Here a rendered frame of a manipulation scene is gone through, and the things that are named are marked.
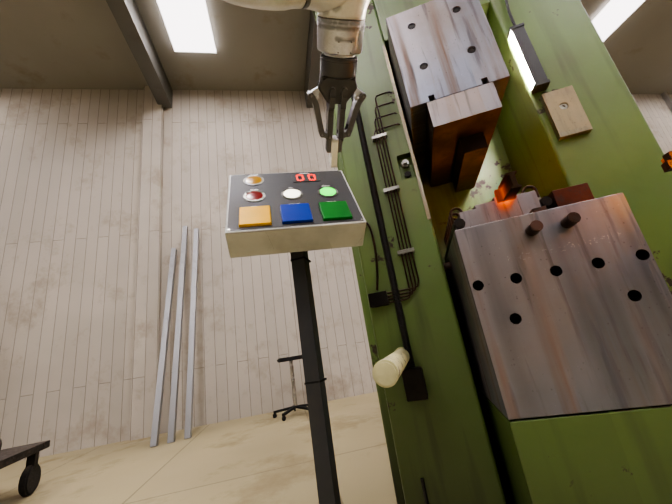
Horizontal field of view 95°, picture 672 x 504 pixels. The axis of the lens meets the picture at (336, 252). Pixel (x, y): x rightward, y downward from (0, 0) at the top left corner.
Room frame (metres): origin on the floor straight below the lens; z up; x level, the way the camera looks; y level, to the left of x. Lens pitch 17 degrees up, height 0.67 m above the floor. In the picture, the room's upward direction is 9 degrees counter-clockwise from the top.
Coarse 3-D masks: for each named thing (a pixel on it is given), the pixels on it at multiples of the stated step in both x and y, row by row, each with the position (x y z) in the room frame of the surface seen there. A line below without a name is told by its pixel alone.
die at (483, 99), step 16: (448, 96) 0.79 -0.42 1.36; (464, 96) 0.78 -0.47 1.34; (480, 96) 0.77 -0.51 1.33; (496, 96) 0.77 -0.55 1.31; (432, 112) 0.81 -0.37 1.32; (448, 112) 0.80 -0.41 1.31; (464, 112) 0.79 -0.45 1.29; (480, 112) 0.78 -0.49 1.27; (496, 112) 0.79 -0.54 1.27; (432, 128) 0.83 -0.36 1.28; (448, 128) 0.83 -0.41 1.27; (464, 128) 0.84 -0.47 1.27; (480, 128) 0.85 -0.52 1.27; (432, 144) 0.90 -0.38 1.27; (448, 144) 0.91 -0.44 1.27; (432, 160) 1.00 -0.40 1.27; (448, 160) 1.02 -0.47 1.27; (432, 176) 1.12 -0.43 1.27; (448, 176) 1.14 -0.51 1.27
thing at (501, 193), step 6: (510, 174) 0.69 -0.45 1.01; (504, 180) 0.72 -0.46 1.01; (510, 180) 0.69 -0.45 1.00; (516, 180) 0.69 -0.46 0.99; (504, 186) 0.74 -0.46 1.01; (510, 186) 0.71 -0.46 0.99; (516, 186) 0.69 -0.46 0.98; (498, 192) 0.77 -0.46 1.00; (504, 192) 0.76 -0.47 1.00; (510, 192) 0.71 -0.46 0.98; (516, 192) 0.72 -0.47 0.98; (498, 198) 0.77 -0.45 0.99; (504, 198) 0.75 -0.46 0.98; (510, 198) 0.75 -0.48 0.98
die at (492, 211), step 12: (528, 192) 0.77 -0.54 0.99; (480, 204) 0.80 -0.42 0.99; (492, 204) 0.79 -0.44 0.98; (504, 204) 0.78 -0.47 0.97; (516, 204) 0.78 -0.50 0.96; (528, 204) 0.77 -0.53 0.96; (468, 216) 0.80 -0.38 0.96; (480, 216) 0.80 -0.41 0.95; (492, 216) 0.79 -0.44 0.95; (504, 216) 0.79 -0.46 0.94
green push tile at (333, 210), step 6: (318, 204) 0.73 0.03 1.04; (324, 204) 0.73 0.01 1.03; (330, 204) 0.73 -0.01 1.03; (336, 204) 0.73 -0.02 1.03; (342, 204) 0.73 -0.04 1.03; (324, 210) 0.71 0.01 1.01; (330, 210) 0.72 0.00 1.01; (336, 210) 0.72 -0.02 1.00; (342, 210) 0.72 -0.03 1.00; (348, 210) 0.72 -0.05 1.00; (324, 216) 0.70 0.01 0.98; (330, 216) 0.70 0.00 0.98; (336, 216) 0.70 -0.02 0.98; (342, 216) 0.71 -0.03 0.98; (348, 216) 0.71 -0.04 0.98
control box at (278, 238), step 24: (240, 192) 0.74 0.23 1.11; (264, 192) 0.75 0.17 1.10; (312, 192) 0.77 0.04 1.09; (336, 192) 0.77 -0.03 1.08; (312, 216) 0.71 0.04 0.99; (360, 216) 0.72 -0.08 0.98; (240, 240) 0.67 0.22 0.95; (264, 240) 0.69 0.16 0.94; (288, 240) 0.71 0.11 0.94; (312, 240) 0.72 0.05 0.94; (336, 240) 0.74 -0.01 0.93; (360, 240) 0.76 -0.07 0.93
